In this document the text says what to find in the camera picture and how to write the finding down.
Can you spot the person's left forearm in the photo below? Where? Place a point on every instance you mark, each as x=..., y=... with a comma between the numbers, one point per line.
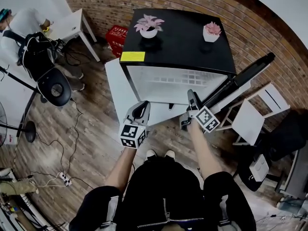
x=122, y=167

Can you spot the small white table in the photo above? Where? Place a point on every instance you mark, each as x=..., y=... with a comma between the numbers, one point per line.
x=69, y=25

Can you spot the black backpack rig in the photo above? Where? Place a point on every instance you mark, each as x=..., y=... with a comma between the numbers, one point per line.
x=36, y=54

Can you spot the grey cabinet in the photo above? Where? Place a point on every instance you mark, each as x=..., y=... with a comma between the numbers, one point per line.
x=300, y=172

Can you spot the brown wooden table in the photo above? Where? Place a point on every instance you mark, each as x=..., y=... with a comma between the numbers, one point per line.
x=14, y=220

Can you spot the black mini fridge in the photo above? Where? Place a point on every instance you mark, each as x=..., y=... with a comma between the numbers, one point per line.
x=180, y=47

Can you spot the person's white shoe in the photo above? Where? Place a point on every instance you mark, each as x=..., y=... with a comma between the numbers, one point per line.
x=170, y=153
x=151, y=154

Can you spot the white chair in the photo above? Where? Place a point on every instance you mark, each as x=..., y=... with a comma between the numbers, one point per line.
x=247, y=121

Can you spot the person's black clothing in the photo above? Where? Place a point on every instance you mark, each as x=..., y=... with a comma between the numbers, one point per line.
x=163, y=196

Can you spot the black office chair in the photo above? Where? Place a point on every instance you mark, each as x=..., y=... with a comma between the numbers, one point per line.
x=288, y=133

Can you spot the pink plant round white pot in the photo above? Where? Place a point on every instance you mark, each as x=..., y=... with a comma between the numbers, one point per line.
x=148, y=31

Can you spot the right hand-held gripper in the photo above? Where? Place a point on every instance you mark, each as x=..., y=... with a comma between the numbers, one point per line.
x=207, y=119

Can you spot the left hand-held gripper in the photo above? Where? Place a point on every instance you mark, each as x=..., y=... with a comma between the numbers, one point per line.
x=131, y=135

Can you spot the white wire fridge shelf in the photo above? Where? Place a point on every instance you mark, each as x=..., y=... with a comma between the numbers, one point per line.
x=168, y=79

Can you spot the person's right white shoe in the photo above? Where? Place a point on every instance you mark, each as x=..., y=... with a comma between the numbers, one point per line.
x=170, y=153

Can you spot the person's left white shoe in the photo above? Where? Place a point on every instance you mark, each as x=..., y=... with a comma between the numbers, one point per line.
x=151, y=154

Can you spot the white box device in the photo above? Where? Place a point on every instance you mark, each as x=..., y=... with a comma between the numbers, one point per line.
x=258, y=168

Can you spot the person's right forearm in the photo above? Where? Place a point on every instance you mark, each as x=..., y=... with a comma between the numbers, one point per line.
x=207, y=153

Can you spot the blue-grey bundle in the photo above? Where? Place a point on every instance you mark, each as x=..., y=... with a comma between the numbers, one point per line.
x=293, y=202

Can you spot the pink plant square white pot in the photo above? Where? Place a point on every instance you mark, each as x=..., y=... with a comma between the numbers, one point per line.
x=211, y=36

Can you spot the red crate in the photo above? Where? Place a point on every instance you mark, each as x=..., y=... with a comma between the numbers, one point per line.
x=115, y=37

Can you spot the black oval shell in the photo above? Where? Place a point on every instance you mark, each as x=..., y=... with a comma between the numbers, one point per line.
x=54, y=88

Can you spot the yellow sticker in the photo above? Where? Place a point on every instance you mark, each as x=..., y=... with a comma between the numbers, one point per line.
x=132, y=56

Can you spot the black pole stand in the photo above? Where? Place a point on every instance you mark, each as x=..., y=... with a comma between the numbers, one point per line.
x=19, y=79

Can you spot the white canister red label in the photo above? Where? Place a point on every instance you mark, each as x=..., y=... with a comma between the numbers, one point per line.
x=10, y=139

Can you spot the black standing fan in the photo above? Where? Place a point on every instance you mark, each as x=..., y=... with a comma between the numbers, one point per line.
x=30, y=131

